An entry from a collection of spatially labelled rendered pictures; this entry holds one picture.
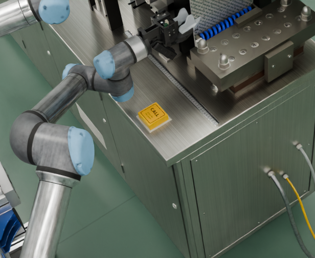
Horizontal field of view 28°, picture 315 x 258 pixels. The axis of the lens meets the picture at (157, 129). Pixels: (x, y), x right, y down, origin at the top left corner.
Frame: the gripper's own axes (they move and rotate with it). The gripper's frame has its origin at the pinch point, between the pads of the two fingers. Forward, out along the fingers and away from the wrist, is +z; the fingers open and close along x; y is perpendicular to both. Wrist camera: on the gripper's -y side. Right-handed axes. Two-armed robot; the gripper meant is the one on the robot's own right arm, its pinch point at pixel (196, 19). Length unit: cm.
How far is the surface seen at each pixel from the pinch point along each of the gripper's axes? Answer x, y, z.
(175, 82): -1.8, -18.9, -11.7
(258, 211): -26, -85, 3
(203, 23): -0.3, -2.7, 2.2
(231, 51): -13.0, -6.0, 3.2
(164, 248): -4, -109, -31
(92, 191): 40, -109, -41
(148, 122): -12.0, -16.6, -28.5
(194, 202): -26, -50, -24
